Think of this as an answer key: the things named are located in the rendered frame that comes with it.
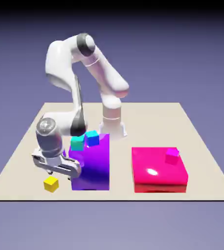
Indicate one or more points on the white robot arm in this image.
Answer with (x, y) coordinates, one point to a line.
(63, 64)

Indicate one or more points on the large purple box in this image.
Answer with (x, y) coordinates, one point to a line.
(93, 164)

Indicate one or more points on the small teal cube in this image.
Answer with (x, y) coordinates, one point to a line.
(77, 144)

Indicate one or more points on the large pink box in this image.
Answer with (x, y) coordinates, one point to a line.
(157, 170)

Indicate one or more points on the small yellow cube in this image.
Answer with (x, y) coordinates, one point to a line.
(51, 184)

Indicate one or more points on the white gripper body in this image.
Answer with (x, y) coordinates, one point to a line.
(61, 166)

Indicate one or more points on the small blue cube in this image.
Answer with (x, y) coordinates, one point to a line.
(92, 138)

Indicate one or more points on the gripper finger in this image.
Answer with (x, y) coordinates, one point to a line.
(49, 172)
(69, 178)

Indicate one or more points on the small magenta cube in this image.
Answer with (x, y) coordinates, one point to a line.
(172, 157)

